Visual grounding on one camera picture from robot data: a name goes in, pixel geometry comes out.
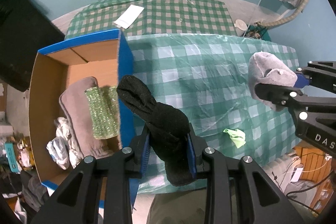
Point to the green checkered floor mat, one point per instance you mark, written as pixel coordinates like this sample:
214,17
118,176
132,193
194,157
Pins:
157,17

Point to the light green crumpled cloth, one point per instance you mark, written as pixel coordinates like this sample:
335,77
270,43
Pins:
237,136

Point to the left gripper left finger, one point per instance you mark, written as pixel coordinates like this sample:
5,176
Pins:
141,153

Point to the white patterned cloth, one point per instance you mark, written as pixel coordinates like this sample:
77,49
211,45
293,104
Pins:
62,148

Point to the white round device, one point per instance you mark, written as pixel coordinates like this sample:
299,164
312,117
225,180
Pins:
240,25

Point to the grey-brown fleece cloth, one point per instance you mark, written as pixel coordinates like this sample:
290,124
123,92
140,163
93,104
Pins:
75,106

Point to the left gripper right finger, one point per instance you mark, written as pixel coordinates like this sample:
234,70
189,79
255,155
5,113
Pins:
196,145

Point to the white paper sheet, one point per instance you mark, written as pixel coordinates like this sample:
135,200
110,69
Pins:
129,16

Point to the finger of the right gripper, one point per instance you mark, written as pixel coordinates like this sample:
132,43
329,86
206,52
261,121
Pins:
303,78
277,96

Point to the grey sock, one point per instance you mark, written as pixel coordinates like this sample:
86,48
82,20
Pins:
266,68

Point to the black sock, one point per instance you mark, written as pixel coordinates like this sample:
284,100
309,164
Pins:
168,128

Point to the green glitter cloth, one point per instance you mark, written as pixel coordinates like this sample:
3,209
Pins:
104,111

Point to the orange wooden crate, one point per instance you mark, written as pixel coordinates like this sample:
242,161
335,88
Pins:
314,161

